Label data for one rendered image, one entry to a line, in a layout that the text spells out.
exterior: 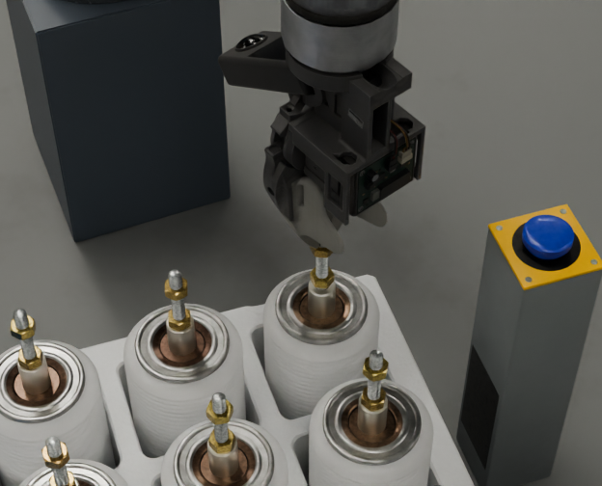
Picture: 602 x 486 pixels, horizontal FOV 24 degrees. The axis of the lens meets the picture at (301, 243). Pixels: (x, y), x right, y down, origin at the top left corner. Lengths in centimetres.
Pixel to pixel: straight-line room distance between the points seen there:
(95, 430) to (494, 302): 34
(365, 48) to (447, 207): 70
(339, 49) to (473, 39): 90
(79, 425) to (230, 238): 47
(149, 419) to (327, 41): 40
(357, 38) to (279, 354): 36
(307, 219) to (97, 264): 52
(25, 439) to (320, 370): 24
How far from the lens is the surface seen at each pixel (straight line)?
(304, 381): 115
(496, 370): 121
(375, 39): 88
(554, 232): 111
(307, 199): 101
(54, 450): 98
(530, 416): 126
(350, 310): 115
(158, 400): 112
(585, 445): 140
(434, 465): 115
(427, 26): 178
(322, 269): 110
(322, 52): 88
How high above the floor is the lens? 116
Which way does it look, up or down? 49 degrees down
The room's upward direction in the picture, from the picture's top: straight up
